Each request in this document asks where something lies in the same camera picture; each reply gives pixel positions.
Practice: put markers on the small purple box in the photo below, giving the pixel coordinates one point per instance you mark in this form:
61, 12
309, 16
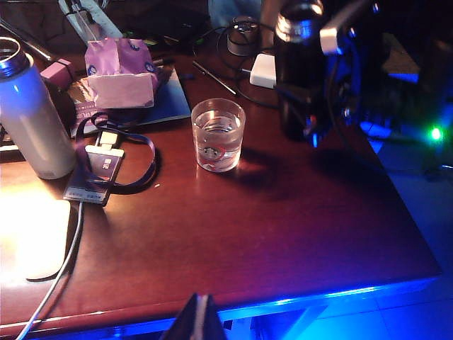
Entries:
56, 72

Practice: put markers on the clear glass cup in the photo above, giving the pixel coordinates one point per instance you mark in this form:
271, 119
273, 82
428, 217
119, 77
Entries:
217, 138

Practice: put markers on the black thermos bottle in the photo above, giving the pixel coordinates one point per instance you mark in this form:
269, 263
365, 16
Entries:
299, 67

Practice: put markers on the blue book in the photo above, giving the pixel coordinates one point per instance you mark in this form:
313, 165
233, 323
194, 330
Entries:
173, 102

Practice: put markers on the white flat mouse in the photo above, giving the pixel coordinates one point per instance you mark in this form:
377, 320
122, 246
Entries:
32, 237

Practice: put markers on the purple tissue pack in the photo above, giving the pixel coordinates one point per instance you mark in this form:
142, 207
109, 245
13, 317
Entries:
120, 78

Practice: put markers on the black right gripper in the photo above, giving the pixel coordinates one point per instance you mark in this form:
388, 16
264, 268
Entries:
350, 71

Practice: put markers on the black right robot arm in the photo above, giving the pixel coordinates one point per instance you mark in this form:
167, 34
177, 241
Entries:
410, 99

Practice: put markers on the thin metal pen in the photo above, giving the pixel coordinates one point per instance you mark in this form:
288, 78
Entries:
214, 77

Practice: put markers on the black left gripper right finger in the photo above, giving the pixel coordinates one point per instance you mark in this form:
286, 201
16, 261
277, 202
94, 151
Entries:
212, 322

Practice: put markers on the white power adapter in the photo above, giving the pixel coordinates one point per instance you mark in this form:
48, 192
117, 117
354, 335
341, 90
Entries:
263, 71

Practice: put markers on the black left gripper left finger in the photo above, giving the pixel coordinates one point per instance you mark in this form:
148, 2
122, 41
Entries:
184, 322

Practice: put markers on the white thermos bottle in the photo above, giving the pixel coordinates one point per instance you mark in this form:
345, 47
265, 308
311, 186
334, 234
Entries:
35, 117

